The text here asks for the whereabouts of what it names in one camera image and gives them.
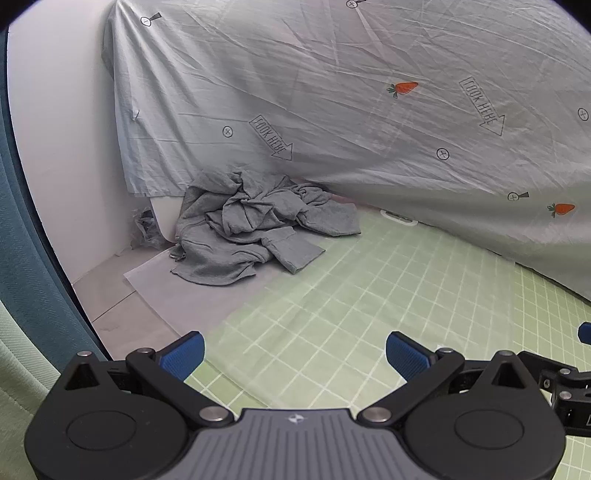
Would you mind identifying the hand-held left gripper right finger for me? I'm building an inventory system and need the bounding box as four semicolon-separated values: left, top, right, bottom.
359;331;542;428

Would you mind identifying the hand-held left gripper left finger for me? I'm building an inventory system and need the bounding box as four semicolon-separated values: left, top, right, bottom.
62;331;234;428

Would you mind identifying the grey zip hoodie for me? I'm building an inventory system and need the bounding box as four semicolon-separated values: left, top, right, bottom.
169;170;362;287

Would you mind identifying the green checked mat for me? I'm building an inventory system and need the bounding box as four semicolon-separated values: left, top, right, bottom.
185;207;591;480

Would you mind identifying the translucent white plastic sheet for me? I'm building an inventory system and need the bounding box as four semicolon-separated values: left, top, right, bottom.
123;247;287;337

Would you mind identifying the black plastic bag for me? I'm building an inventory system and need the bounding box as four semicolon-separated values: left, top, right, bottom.
133;208;163;251

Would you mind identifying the pale green ribbed cloth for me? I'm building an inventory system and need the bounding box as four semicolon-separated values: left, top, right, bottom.
0;295;63;480

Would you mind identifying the grey carrot print bed sheet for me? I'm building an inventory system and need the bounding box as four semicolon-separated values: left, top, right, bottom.
102;0;591;303

